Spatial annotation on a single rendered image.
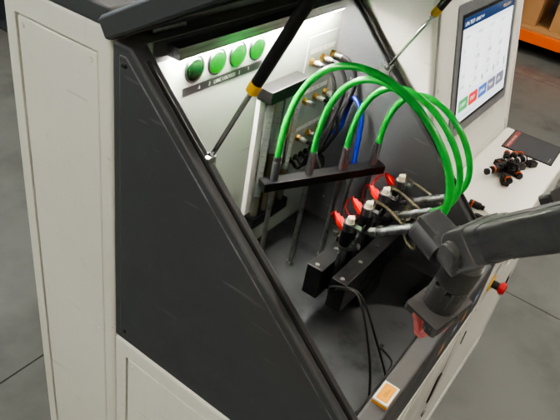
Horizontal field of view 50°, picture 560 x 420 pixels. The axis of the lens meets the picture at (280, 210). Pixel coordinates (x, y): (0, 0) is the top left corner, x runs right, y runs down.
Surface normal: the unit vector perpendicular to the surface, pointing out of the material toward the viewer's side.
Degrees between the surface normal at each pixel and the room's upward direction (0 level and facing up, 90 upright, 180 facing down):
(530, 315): 0
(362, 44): 90
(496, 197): 0
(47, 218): 90
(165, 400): 90
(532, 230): 103
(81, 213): 90
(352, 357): 0
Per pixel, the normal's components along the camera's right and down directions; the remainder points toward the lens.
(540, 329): 0.15, -0.80
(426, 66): -0.58, 0.40
